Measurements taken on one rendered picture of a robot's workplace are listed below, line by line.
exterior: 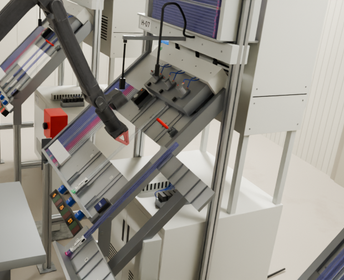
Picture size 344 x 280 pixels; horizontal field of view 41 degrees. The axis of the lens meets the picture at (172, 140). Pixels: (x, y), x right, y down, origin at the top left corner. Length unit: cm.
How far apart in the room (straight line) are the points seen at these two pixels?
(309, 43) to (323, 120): 242
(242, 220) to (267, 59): 74
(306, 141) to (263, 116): 262
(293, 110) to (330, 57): 229
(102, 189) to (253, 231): 78
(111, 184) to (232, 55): 67
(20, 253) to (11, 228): 17
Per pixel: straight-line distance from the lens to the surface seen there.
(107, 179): 183
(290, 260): 302
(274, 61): 189
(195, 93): 176
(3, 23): 154
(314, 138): 447
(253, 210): 215
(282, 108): 200
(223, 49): 173
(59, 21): 159
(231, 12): 169
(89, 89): 169
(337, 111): 425
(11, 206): 207
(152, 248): 146
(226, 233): 211
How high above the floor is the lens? 163
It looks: 21 degrees down
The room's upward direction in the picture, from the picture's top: 7 degrees clockwise
